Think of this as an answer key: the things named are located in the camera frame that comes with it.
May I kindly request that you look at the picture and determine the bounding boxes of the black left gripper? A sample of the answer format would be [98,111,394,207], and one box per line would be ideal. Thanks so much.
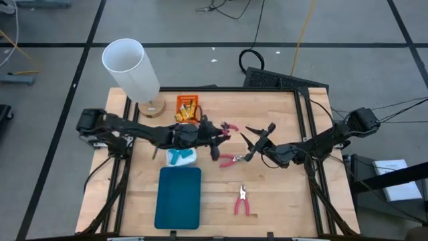
[195,114,232,162]

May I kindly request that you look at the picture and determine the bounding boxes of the blue plastic bin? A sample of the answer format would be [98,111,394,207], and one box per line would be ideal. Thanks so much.
[154,166,203,230]

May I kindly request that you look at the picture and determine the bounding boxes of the black floor cable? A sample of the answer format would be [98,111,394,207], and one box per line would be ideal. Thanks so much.
[195,0,265,20]

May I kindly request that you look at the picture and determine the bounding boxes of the white booklet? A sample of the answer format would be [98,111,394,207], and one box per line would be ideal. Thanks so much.
[372,159,423,203]

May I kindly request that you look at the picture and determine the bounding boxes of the orange plastic bin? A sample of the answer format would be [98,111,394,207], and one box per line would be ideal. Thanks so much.
[176,94,199,124]

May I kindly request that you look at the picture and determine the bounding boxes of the red-handled pliers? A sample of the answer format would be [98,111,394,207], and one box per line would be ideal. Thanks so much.
[233,185,251,217]
[219,121,240,137]
[219,153,248,169]

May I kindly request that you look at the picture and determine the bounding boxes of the dark grey cabinet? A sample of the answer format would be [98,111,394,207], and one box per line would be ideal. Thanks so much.
[347,153,428,224]

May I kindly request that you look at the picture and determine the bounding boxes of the black mesh panel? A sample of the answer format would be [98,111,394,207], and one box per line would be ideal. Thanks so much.
[242,66,330,91]

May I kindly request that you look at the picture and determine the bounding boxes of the black metal table frame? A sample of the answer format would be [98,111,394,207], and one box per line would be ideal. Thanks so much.
[75,85,360,241]

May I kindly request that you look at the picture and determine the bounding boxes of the white plastic bin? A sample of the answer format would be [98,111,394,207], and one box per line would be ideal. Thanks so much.
[165,146,198,168]

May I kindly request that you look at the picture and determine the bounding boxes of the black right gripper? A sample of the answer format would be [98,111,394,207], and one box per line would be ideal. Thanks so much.
[239,123,279,163]

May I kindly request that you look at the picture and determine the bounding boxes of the black coiled cable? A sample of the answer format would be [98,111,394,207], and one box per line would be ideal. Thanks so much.
[238,0,267,75]

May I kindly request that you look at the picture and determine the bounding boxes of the black equipment piece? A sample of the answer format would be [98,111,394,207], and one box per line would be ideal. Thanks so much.
[0,104,14,122]

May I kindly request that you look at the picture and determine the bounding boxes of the yellow cable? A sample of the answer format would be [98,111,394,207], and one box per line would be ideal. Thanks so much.
[290,0,317,76]

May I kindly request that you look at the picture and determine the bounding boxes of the grey metal floor foot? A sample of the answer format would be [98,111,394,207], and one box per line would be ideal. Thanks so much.
[15,0,73,9]
[0,74,35,86]

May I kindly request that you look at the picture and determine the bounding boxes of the black metal beam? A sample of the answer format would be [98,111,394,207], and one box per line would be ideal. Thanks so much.
[349,161,428,194]

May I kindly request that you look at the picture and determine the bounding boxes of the white cylindrical lamp shade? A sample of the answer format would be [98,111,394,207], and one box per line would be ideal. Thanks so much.
[101,37,161,104]

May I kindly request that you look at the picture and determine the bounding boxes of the round wooden lamp base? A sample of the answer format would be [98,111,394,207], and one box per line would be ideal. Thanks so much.
[138,96,167,118]

